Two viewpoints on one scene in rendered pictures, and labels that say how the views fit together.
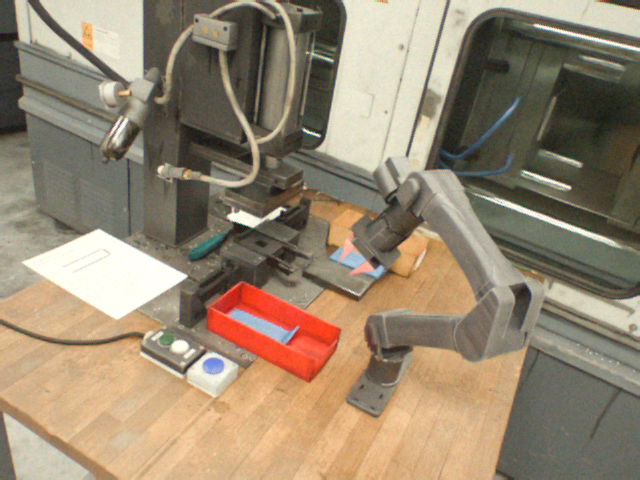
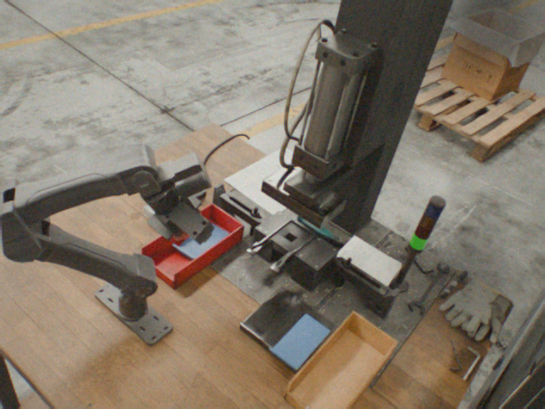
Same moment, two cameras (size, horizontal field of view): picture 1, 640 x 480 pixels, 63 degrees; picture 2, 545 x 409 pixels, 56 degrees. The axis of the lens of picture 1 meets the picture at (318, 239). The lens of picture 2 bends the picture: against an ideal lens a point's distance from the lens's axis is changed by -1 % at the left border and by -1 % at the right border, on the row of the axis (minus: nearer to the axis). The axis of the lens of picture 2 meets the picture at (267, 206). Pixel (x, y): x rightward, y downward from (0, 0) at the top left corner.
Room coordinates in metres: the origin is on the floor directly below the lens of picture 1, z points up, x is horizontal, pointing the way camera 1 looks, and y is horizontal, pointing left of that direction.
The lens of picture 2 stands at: (1.15, -0.82, 1.89)
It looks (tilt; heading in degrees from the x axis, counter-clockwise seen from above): 41 degrees down; 99
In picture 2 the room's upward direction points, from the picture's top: 11 degrees clockwise
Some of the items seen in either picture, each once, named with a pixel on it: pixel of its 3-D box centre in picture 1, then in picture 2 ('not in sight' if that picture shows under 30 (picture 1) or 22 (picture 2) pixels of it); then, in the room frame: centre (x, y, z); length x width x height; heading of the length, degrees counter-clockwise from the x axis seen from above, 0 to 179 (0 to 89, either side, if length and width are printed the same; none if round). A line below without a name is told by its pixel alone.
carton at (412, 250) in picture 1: (376, 242); (343, 371); (1.28, -0.16, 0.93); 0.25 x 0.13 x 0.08; 68
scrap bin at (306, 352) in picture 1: (273, 328); (194, 244); (0.84, 0.06, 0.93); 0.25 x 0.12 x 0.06; 68
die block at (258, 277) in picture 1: (260, 256); (293, 251); (1.09, 0.13, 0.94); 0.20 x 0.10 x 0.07; 158
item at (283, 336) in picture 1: (258, 326); (202, 239); (0.85, 0.09, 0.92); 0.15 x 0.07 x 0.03; 72
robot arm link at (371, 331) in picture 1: (388, 336); (136, 280); (0.79, -0.17, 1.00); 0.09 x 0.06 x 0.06; 123
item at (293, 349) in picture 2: (362, 259); (301, 339); (1.17, -0.12, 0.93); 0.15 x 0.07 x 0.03; 69
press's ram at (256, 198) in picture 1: (244, 139); (328, 150); (1.10, 0.20, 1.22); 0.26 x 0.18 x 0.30; 68
